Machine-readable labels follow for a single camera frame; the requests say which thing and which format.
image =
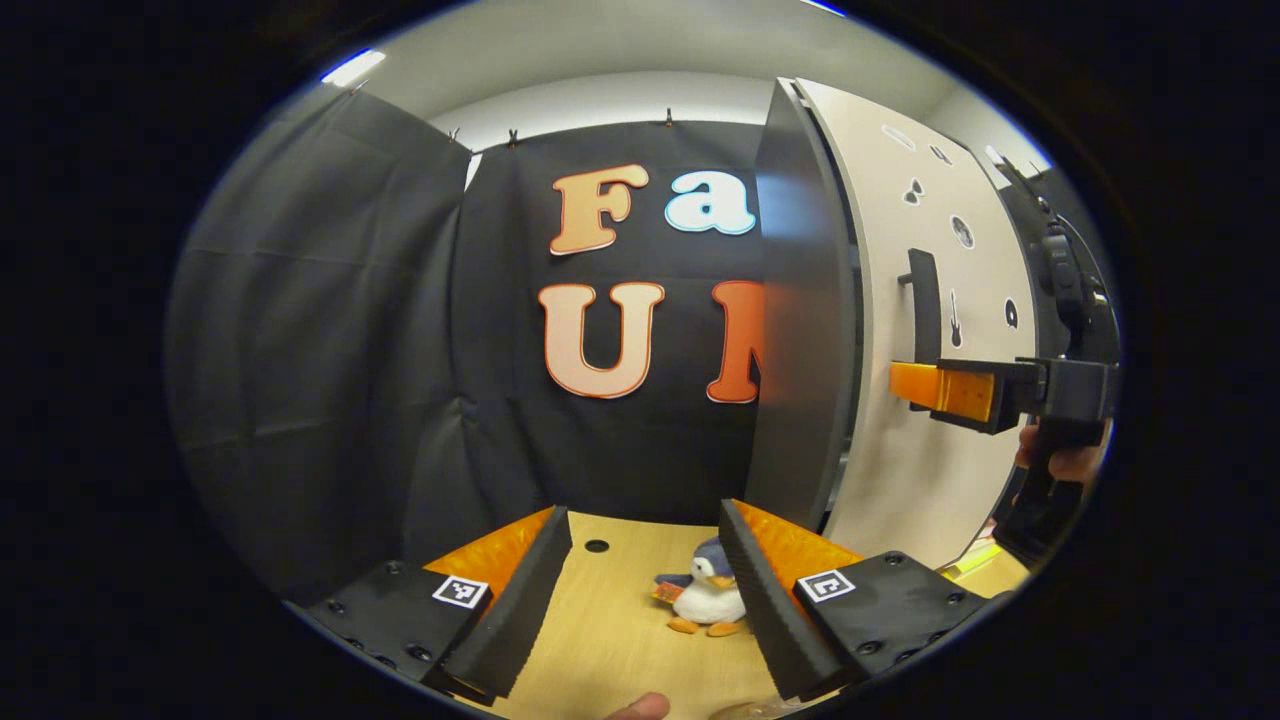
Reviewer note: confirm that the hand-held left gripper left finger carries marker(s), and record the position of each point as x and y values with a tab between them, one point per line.
520	600

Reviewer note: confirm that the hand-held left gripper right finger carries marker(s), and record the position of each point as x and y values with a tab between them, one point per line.
770	610

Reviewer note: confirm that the penguin plush toy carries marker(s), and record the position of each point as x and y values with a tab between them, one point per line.
710	600

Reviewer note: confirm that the black backdrop cloth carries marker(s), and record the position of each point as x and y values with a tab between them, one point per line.
330	350

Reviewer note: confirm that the white cabinet door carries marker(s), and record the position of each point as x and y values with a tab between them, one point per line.
900	480

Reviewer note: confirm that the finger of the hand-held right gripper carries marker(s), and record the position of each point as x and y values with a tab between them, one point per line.
940	390

